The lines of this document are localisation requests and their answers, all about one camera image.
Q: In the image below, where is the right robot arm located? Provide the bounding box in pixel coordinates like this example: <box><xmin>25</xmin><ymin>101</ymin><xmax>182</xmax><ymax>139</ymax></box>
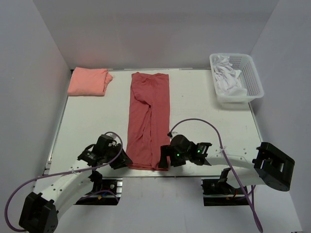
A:
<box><xmin>158</xmin><ymin>134</ymin><xmax>295</xmax><ymax>195</ymax></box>

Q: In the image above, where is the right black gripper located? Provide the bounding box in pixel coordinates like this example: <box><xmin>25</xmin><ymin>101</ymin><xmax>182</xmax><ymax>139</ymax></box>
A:
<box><xmin>158</xmin><ymin>145</ymin><xmax>191</xmax><ymax>169</ymax></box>

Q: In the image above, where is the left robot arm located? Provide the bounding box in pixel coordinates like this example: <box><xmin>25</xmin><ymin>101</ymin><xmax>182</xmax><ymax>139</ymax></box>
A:
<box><xmin>19</xmin><ymin>132</ymin><xmax>131</xmax><ymax>233</ymax></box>

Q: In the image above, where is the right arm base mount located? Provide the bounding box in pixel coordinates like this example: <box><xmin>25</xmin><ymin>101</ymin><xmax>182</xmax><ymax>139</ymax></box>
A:
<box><xmin>201</xmin><ymin>179</ymin><xmax>248</xmax><ymax>207</ymax></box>

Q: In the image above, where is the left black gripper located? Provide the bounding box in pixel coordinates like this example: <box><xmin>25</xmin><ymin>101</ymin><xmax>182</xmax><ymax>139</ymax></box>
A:
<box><xmin>103</xmin><ymin>143</ymin><xmax>133</xmax><ymax>169</ymax></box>

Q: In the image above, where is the white crumpled t-shirt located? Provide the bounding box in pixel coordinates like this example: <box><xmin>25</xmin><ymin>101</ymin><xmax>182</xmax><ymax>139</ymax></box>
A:
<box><xmin>212</xmin><ymin>55</ymin><xmax>247</xmax><ymax>97</ymax></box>

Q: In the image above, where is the red t-shirt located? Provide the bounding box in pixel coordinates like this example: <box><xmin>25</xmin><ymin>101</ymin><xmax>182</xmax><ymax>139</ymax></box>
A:
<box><xmin>126</xmin><ymin>72</ymin><xmax>170</xmax><ymax>170</ymax></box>

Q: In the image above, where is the white plastic basket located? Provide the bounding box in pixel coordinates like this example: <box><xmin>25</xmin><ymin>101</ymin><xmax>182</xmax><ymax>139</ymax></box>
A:
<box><xmin>209</xmin><ymin>53</ymin><xmax>264</xmax><ymax>103</ymax></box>

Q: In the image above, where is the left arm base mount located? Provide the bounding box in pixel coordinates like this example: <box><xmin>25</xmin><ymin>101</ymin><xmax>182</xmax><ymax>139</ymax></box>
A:
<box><xmin>75</xmin><ymin>178</ymin><xmax>122</xmax><ymax>206</ymax></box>

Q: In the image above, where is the folded salmon t-shirt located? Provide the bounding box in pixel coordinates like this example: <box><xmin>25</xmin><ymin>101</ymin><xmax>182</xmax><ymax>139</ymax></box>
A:
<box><xmin>67</xmin><ymin>67</ymin><xmax>113</xmax><ymax>96</ymax></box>

